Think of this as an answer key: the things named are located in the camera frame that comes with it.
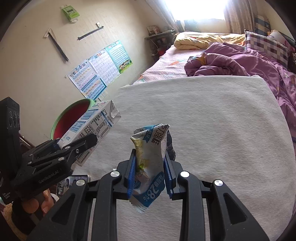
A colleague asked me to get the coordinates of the blue white wrapper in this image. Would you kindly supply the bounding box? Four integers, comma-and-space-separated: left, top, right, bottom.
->
129, 123, 176, 213

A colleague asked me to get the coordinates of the pink pillow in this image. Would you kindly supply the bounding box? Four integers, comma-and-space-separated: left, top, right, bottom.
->
268, 30, 295, 49

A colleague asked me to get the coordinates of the right pink curtain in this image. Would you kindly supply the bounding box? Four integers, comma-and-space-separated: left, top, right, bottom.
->
224, 0, 257, 34

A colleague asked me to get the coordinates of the left learning poster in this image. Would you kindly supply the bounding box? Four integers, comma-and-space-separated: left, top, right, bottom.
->
68, 60, 106, 100

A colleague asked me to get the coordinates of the green wall box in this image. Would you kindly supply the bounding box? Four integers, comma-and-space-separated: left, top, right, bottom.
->
61, 5, 80, 23

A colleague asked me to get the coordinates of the pink bed sheet mattress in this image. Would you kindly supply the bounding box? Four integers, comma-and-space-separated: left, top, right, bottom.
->
133, 45, 204, 85

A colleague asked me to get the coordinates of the yellow blanket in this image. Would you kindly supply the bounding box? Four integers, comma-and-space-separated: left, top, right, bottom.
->
174, 32, 245, 50

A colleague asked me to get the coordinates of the person left hand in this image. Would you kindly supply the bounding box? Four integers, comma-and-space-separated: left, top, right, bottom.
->
22, 189, 55, 216

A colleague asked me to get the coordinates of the white blue milk carton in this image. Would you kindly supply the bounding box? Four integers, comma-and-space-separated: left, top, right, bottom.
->
57, 99, 122, 167

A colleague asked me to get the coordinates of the dark side table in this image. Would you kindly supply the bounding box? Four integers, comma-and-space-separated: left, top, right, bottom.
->
144, 30, 176, 59

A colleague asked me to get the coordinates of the middle learning poster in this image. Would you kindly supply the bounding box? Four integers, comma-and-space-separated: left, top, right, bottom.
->
88, 49, 120, 86

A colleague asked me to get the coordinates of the purple quilt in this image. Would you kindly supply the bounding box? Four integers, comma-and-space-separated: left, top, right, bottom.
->
184, 43, 295, 138

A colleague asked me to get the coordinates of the red bin with green rim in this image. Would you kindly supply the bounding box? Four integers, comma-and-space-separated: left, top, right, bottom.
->
50, 98, 95, 140

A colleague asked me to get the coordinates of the checkered pillow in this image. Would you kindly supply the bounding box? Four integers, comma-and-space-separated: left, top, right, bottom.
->
245, 30, 290, 68

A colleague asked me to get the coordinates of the black hanging strap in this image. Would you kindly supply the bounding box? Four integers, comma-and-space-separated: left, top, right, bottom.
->
43, 27, 70, 63

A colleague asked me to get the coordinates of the right green learning poster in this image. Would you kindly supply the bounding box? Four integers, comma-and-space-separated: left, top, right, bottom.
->
105, 40, 132, 74

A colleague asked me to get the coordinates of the smartphone with lit screen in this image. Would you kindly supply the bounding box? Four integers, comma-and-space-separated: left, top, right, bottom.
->
56, 175, 90, 196

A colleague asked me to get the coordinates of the black wall rail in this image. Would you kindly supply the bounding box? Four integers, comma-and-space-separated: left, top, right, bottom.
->
77, 23, 104, 41

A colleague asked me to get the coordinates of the striped cushion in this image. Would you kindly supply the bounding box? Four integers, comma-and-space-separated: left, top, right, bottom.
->
254, 15, 271, 36

